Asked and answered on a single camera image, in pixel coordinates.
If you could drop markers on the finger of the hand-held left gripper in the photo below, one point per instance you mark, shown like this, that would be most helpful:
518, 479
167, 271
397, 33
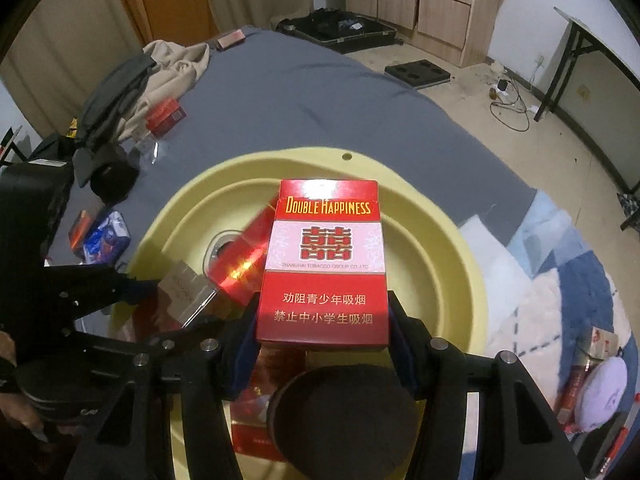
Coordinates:
142, 286
190, 334

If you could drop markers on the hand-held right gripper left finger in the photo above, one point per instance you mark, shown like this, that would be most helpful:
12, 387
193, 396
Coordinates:
239, 360

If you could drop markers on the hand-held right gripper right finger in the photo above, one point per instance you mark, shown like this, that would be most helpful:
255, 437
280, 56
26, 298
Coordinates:
402, 350

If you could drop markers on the silver cigarette pack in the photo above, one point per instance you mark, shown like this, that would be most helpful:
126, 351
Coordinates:
185, 292

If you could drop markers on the round black sponge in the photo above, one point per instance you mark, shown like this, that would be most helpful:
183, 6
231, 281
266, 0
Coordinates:
345, 420

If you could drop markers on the glossy red cigarette pack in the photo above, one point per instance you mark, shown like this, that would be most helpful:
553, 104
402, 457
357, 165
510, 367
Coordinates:
245, 260

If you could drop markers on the pale yellow plastic basin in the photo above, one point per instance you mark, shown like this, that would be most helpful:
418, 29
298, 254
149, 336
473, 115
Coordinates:
425, 240

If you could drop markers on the red cigarette pack white label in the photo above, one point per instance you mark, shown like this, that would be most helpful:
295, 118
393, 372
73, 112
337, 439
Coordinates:
320, 260

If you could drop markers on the person's left hand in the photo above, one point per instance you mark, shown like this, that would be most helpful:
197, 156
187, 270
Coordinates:
7, 349

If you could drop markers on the dark red cigarette pack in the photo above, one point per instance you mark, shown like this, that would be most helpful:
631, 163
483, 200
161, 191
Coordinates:
277, 367

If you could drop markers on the small red box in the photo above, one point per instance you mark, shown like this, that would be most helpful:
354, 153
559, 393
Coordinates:
80, 230

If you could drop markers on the blue tissue pack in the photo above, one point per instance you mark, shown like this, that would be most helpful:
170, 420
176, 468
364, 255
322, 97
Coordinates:
106, 236

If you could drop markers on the red cigarette pack white text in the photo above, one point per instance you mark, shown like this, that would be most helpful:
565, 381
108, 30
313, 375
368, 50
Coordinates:
252, 440

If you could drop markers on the small round black item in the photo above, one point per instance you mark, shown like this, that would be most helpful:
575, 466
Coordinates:
114, 180

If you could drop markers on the clear plastic bottle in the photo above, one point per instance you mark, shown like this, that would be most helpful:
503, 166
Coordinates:
145, 147

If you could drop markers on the dark grey clothing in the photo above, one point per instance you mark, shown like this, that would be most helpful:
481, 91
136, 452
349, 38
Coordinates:
115, 95

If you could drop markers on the blue white plaid blanket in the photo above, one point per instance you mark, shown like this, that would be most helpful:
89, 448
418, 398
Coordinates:
550, 310

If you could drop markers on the white red box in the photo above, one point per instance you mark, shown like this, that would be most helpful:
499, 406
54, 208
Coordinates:
600, 342

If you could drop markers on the round purple item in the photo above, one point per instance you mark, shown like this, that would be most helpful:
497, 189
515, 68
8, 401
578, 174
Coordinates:
602, 390

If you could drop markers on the beige clothing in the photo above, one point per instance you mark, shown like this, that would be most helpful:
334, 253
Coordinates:
175, 65

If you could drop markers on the grey bed sheet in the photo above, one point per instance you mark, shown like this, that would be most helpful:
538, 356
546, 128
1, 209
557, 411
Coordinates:
300, 100

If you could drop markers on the black foam tray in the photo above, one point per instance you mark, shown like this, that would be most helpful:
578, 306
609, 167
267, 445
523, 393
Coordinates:
417, 74

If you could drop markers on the white power strip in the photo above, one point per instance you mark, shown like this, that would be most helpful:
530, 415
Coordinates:
502, 86

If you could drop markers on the open black suitcase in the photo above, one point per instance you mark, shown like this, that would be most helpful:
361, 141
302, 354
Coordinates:
340, 32

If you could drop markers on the folding table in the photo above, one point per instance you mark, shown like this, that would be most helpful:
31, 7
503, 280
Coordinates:
605, 90

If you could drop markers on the wooden cabinet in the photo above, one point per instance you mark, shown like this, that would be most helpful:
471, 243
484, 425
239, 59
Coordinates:
440, 10

